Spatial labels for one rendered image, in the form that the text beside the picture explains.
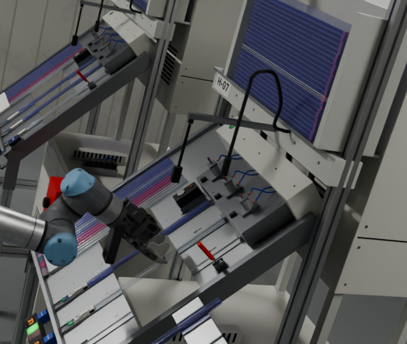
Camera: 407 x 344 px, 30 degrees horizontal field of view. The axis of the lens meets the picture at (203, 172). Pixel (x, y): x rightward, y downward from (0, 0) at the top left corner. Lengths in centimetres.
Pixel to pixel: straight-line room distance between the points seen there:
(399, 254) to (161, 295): 86
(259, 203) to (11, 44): 370
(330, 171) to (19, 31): 384
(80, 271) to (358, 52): 101
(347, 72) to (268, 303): 119
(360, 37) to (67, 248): 81
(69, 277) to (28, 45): 336
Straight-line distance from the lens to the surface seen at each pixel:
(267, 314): 263
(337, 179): 181
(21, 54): 542
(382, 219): 198
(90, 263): 221
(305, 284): 191
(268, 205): 188
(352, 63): 174
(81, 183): 182
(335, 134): 178
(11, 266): 382
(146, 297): 251
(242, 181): 201
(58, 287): 221
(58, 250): 173
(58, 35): 542
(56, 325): 206
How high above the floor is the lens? 183
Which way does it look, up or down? 19 degrees down
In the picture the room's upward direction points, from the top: 16 degrees clockwise
